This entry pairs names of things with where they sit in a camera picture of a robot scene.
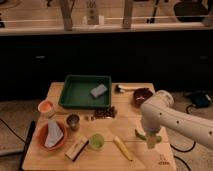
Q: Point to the green plastic cup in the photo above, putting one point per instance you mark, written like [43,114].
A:
[96,141]

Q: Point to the bunch of dark grapes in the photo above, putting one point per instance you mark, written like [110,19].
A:
[104,113]

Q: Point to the metal cup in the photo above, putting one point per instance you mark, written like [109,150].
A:
[73,121]

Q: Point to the small brush with handle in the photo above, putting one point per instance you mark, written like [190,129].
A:
[122,88]

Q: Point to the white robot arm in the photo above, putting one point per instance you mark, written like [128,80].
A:
[157,111]

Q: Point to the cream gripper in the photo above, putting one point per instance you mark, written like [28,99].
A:
[151,140]

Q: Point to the grey sponge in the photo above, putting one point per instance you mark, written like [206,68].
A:
[98,91]

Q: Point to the dark object on floor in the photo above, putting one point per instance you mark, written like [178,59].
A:
[199,99]

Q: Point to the wooden block eraser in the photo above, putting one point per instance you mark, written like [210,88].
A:
[76,148]

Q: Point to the white folded cloth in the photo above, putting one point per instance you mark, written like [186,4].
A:
[54,134]

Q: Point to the green plastic tray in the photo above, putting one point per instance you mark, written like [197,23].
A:
[76,92]

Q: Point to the dark red bowl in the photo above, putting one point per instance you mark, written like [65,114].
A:
[141,95]

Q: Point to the small orange cup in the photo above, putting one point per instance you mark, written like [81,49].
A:
[46,108]

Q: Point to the orange bowl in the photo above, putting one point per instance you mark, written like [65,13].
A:
[42,135]

